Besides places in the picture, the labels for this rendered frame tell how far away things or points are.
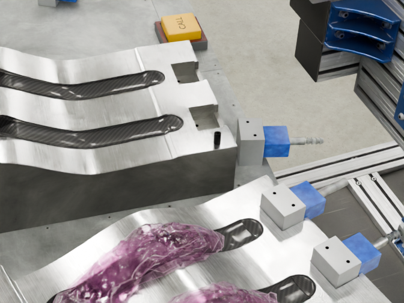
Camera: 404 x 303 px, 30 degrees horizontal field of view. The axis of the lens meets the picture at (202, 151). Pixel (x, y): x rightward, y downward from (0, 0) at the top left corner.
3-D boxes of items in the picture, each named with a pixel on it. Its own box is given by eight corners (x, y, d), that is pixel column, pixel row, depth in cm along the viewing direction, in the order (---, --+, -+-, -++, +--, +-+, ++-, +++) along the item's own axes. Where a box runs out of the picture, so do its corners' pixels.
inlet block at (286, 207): (331, 183, 109) (337, 156, 105) (354, 205, 106) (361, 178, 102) (258, 219, 103) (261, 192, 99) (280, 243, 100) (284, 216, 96)
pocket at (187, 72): (197, 78, 121) (198, 59, 119) (206, 98, 118) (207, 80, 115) (170, 82, 120) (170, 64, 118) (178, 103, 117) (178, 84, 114)
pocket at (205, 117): (216, 121, 114) (217, 103, 111) (226, 145, 110) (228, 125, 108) (187, 126, 113) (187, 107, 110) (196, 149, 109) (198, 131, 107)
